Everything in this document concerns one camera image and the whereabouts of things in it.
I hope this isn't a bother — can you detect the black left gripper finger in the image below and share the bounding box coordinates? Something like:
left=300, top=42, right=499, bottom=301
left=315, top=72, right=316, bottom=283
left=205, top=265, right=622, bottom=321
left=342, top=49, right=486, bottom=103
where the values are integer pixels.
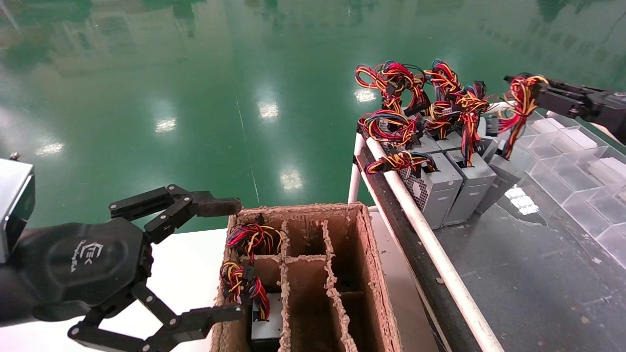
left=109, top=185, right=243, bottom=244

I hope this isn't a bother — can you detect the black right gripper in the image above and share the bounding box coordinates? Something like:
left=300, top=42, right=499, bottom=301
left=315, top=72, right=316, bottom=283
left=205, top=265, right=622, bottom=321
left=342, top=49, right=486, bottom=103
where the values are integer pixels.
left=504, top=75, right=626, bottom=144

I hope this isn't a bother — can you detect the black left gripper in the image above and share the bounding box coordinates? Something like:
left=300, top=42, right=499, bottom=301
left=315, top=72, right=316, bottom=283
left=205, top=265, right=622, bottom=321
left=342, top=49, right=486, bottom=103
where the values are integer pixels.
left=10, top=219, right=245, bottom=352

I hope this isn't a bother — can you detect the clear acrylic divider tray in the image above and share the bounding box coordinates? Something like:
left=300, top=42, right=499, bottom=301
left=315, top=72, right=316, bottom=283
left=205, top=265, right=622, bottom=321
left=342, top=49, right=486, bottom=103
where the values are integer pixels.
left=489, top=110, right=626, bottom=269

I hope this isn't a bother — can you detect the white label sticker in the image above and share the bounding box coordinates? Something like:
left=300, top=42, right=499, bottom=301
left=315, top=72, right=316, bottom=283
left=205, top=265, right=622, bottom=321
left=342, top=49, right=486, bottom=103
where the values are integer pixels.
left=498, top=183, right=538, bottom=216

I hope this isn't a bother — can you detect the white rack leg pipe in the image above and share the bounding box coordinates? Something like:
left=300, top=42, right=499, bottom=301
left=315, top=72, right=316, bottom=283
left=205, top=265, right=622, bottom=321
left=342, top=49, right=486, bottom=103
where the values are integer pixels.
left=348, top=134, right=366, bottom=203

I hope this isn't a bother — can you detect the brown cardboard divider box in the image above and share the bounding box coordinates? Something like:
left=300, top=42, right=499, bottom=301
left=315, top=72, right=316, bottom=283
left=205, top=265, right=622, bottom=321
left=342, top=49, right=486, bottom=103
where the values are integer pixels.
left=211, top=203, right=402, bottom=352

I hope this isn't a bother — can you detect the long white rack pipe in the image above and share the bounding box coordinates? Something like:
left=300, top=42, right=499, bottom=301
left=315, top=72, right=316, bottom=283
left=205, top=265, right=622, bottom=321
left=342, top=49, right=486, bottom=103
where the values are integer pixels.
left=366, top=137, right=490, bottom=352

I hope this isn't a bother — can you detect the wire bundle in box rear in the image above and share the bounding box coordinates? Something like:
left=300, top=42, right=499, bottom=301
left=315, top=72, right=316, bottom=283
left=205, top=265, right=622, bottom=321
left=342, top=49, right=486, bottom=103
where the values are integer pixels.
left=226, top=223, right=283, bottom=262

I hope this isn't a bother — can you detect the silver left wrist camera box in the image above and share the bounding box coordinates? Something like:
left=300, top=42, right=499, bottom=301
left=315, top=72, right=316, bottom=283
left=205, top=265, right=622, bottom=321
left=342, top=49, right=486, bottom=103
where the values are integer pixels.
left=0, top=153, right=36, bottom=264

